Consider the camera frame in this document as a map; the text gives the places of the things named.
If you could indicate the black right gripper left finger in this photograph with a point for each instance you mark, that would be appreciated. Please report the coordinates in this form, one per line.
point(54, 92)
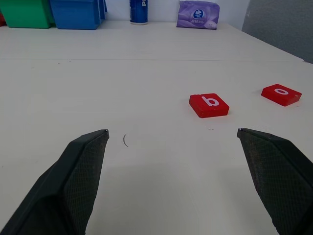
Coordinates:
point(61, 186)

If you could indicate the purple tissue pack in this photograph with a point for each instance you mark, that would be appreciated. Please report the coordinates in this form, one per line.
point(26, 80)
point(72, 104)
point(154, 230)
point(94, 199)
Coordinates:
point(195, 20)

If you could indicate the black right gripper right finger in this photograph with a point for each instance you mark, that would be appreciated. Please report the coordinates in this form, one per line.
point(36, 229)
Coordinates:
point(281, 176)

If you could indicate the red letter o block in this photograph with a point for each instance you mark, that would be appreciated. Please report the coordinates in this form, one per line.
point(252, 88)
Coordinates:
point(274, 96)

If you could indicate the blue drink can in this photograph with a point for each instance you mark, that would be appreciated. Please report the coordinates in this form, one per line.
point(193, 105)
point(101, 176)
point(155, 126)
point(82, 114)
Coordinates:
point(138, 12)

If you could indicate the red letter tile b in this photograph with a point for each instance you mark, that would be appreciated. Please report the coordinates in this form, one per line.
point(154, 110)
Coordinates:
point(215, 111)

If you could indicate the red plastic bin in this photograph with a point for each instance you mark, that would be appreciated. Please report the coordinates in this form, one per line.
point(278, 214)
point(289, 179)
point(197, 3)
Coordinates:
point(2, 19)

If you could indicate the blue plastic bin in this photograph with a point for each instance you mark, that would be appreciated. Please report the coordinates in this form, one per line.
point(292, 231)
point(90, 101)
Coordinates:
point(75, 13)

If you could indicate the green plastic bin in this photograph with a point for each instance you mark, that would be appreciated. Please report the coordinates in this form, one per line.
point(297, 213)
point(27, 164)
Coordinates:
point(24, 13)

